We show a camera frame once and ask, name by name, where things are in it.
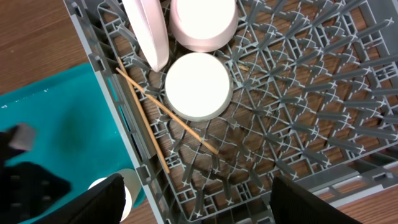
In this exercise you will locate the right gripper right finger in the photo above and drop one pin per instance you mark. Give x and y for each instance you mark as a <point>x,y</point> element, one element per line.
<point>291,203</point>

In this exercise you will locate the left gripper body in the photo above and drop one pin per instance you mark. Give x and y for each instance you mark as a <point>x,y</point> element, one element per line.
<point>27,189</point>

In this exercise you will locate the grey dishwasher rack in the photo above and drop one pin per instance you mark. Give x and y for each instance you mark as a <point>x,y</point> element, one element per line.
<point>314,99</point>

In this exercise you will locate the teal plastic serving tray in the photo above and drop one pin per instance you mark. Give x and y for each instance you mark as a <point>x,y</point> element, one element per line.
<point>76,136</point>

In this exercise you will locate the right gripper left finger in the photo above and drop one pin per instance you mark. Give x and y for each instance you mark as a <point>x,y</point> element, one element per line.
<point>103,203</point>

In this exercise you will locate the white plastic cup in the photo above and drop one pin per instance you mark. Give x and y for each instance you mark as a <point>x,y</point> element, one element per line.
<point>132,187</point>

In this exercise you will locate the large pink plate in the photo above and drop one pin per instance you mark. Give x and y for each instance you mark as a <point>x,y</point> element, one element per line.
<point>148,23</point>

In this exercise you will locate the wooden chopstick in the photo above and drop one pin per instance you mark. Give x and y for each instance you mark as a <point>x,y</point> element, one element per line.
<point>149,129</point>
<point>166,110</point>

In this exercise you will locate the white bowl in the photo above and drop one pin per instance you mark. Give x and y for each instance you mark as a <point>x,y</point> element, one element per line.
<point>198,87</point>

